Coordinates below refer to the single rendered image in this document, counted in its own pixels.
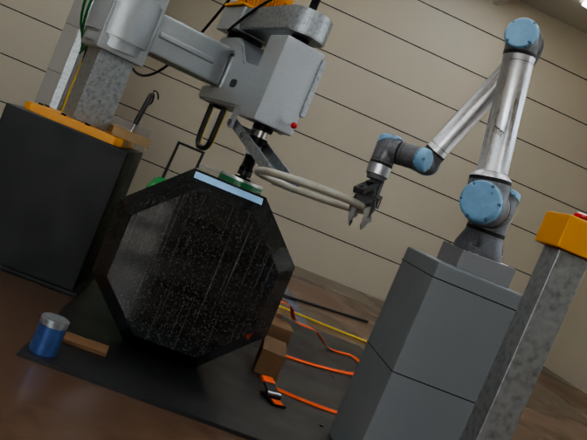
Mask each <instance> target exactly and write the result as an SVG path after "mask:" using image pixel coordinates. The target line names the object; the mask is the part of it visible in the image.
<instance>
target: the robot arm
mask: <svg viewBox="0 0 587 440"><path fill-rule="evenodd" d="M504 39H505V42H506V43H505V46H504V50H503V54H502V61H501V64H500V65H499V66H498V68H497V69H496V70H495V71H494V72H493V73H492V74H491V75H490V77H489V78H488V79H487V80H486V81H485V82H484V83H483V84H482V85H481V87H480V88H479V89H478V90H477V91H476V92H475V93H474V94H473V96H472V97H471V98H470V99H469V100H468V101H467V102H466V103H465V105H464V106H463V107H462V108H461V109H460V110H459V111H458V112H457V113H456V114H455V115H454V116H453V117H452V118H451V119H450V120H449V121H448V122H447V124H446V125H445V126H444V127H443V128H442V129H441V130H440V131H439V133H438V134H437V135H436V136H435V137H434V138H433V139H432V140H431V142H430V143H428V144H427V145H426V146H425V147H424V148H422V147H419V146H416V145H413V144H410V143H407V142H403V139H402V138H401V137H399V136H396V135H393V134H381V135H380V136H379V138H378V141H377V142H376V146H375V149H374V151H373V154H372V156H371V158H370V161H369V164H368V167H367V169H366V172H367V173H368V174H367V177H368V178H369V180H367V181H365V182H362V183H360V184H357V185H356V186H354V188H353V192H354V193H355V195H354V196H353V197H354V198H355V199H357V200H359V201H361V202H363V203H365V205H366V206H369V207H367V208H365V209H364V210H363V218H362V222H361V223H360V230H362V229H363V228H364V227H365V226H366V224H367V223H370V222H371V220H372V217H371V214H372V213H373V212H374V211H375V209H378V208H379V205H380V203H381V201H382V199H383V197H382V196H380V192H381V189H382V187H383V184H384V180H388V178H389V175H390V172H391V169H392V167H393V164H397V165H400V166H403V167H406V168H410V169H412V170H414V171H416V172H418V173H419V174H420V175H427V176H428V175H434V174H435V173H437V171H438V170H439V166H440V163H441V162H442V161H443V160H444V159H445V158H446V157H447V156H448V155H449V153H450V152H451V151H452V150H453V149H454V148H455V147H456V146H457V145H458V144H459V142H460V141H461V140H462V139H463V138H464V137H465V136H466V135H467V134H468V133H469V131H470V130H471V129H472V128H473V127H474V126H475V125H476V124H477V123H478V122H479V121H480V119H481V118H482V117H483V116H484V115H485V114H486V113H487V112H488V111H489V109H490V108H491V110H490V114H489V117H488V122H487V128H486V132H485V136H484V140H483V143H482V148H481V151H480V158H479V162H478V166H477V169H476V170H474V171H473V172H472V173H471V174H470V175H469V178H468V183H467V185H466V186H465V187H464V189H463V190H462V192H461V194H460V198H459V206H460V209H461V211H462V213H463V214H464V216H465V217H466V218H467V219H468V222H467V224H466V227H465V229H464V230H463V231H462V232H461V233H460V234H459V235H458V236H457V238H456V239H455V240H454V243H453V245H455V246H457V247H459V248H461V249H463V250H467V251H470V252H471V253H474V254H477V255H479V256H482V257H483V258H488V259H491V260H493V261H495V262H498V263H501V260H502V258H503V241H504V239H505V236H506V235H507V233H508V229H509V226H510V224H511V222H512V220H513V217H514V214H515V212H516V209H517V207H518V205H519V203H520V199H521V195H520V194H519V193H518V192H517V191H515V190H513V189H511V185H512V182H511V180H510V179H509V177H508V171H509V168H510V164H511V161H512V156H513V152H514V145H515V142H516V138H517V135H518V130H519V126H520V123H521V116H522V112H523V108H524V104H525V100H526V97H527V92H528V86H529V82H530V78H531V74H532V71H533V67H534V66H535V64H536V63H537V61H538V59H539V58H540V57H541V55H542V50H543V47H544V40H543V37H542V34H541V32H540V28H539V26H538V24H537V23H536V22H535V21H534V20H532V19H530V18H526V17H521V18H517V19H516V20H514V21H513V22H511V23H510V24H509V25H508V26H507V28H506V30H505V33H504ZM379 200H380V203H379ZM378 203H379V205H378ZM377 205H378V206H377Z"/></svg>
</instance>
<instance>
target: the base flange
mask: <svg viewBox="0 0 587 440"><path fill-rule="evenodd" d="M24 108H25V109H27V110H29V111H31V112H34V113H37V114H39V115H42V116H44V117H46V118H48V119H50V120H54V121H57V122H58V123H60V124H63V125H65V126H68V127H71V128H73V129H75V130H78V131H80V132H82V133H84V134H88V135H90V136H92V137H94V138H97V139H99V140H102V141H104V142H107V143H109V144H112V145H114V146H116V147H119V148H133V146H134V143H132V142H130V141H126V140H123V139H122V138H119V137H117V136H114V135H112V134H111V132H109V131H103V130H101V129H98V128H96V127H92V126H90V124H88V123H83V122H81V121H78V120H75V119H73V118H71V117H69V116H67V115H66V114H64V113H62V112H61V111H59V110H57V109H55V108H52V107H50V106H48V105H46V104H42V103H35V102H31V101H28V100H27V101H26V103H25V105H24Z"/></svg>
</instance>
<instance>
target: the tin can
mask: <svg viewBox="0 0 587 440"><path fill-rule="evenodd" d="M69 324H70V322H69V320H68V319H66V318H65V317H63V316H61V315H58V314H56V313H42V315H41V317H40V320H39V323H38V326H37V329H36V331H35V333H34V335H33V338H32V340H31V344H30V346H29V349H30V350H31V351H32V352H33V353H34V354H37V355H39V356H43V357H46V358H53V357H56V355H57V353H58V351H59V348H60V345H61V343H62V340H63V339H64V336H65V334H66V330H67V328H68V327H69Z"/></svg>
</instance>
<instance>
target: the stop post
mask: <svg viewBox="0 0 587 440"><path fill-rule="evenodd" d="M535 241H536V242H539V243H541V244H545V245H544V247H543V249H542V253H541V255H540V257H539V259H538V261H537V263H536V265H535V269H534V270H533V273H532V275H531V277H530V279H529V282H528V284H527V287H526V289H525V291H524V293H523V295H522V297H521V301H520V303H519V305H518V306H517V309H516V311H515V313H514V317H513V318H512V320H511V323H510V325H509V327H508V330H507V332H506V334H505V337H504V339H503V341H502V343H501V346H500V348H499V351H498V353H497V355H496V357H495V359H494V362H493V365H492V367H491V368H490V371H489V373H488V375H487V378H486V380H485V382H484V385H483V387H482V389H481V391H480V394H479V396H478V399H477V401H476V403H475V404H474V407H473V410H472V413H471V415H470V416H469V418H468V421H467V423H466V427H465V428H464V430H463V432H462V435H461V437H460V439H459V440H511V438H512V436H513V434H514V431H515V429H516V426H517V424H518V422H519V421H520V418H521V415H522V413H523V410H524V409H525V407H526V405H527V402H528V399H529V397H530V395H531V393H532V391H533V388H534V386H535V384H536V381H537V379H538V377H539V375H540V373H541V371H542V368H543V365H544V363H545V361H546V359H547V357H548V355H549V351H550V349H551V348H552V346H553V343H554V341H555V339H556V336H557V334H558V332H559V329H560V327H561V325H562V323H563V320H564V318H565V316H566V313H567V312H568V310H569V308H570V304H571V302H572V300H573V298H574V296H575V294H576V291H577V288H578V287H579V284H580V282H581V280H582V278H583V275H584V273H585V271H586V268H587V221H586V220H584V219H582V218H580V217H575V216H573V215H570V214H564V213H559V212H554V211H547V213H546V215H545V217H544V218H543V221H542V224H541V227H540V229H539V230H538V232H537V235H536V237H535Z"/></svg>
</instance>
